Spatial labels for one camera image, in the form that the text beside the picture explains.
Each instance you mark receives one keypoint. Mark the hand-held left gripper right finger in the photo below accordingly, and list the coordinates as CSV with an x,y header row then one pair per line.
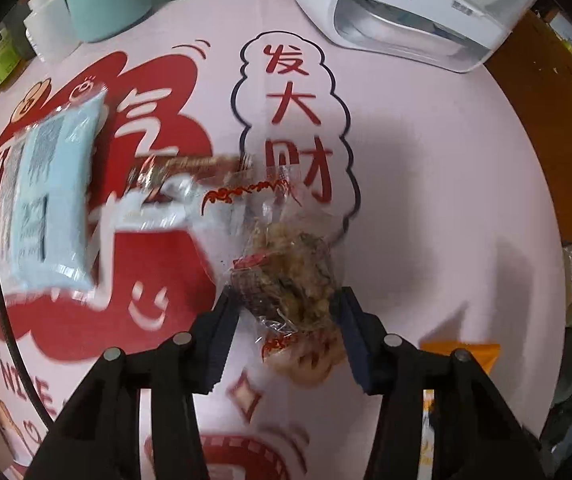
x,y
358,347

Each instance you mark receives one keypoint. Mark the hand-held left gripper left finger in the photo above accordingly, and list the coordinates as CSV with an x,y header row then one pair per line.
x,y
220,345

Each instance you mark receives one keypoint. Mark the clear brown nut snack packet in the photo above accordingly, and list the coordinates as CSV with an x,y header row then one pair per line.
x,y
291,280

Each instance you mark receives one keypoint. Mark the orange snack packet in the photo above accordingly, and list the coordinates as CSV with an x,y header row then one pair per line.
x,y
480,355

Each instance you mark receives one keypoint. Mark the silver brown snack packet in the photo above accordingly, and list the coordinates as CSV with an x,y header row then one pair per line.
x,y
166,195

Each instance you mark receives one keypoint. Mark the pink printed tablecloth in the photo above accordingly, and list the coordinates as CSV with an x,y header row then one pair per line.
x,y
440,185

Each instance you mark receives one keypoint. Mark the light blue snack packet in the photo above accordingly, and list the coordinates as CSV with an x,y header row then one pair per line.
x,y
56,210

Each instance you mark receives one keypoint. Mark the white printer machine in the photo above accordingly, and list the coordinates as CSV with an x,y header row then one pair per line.
x,y
415,15

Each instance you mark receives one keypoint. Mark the white squeeze bottle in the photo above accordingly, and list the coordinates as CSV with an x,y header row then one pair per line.
x,y
48,27

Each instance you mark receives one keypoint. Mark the teal round container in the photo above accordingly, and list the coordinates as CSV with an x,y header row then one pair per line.
x,y
106,0

